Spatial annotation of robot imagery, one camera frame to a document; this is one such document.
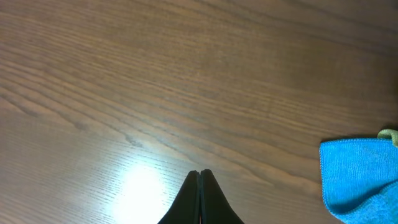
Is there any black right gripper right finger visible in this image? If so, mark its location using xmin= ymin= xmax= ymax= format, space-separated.
xmin=200 ymin=169 xmax=244 ymax=224

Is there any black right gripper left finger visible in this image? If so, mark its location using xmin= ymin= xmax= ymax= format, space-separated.
xmin=159 ymin=170 xmax=199 ymax=224

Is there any blue microfiber cloth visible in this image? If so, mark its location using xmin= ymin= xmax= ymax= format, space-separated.
xmin=320 ymin=138 xmax=397 ymax=224

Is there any green crumpled microfiber cloth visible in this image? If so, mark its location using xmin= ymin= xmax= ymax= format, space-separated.
xmin=377 ymin=129 xmax=398 ymax=147

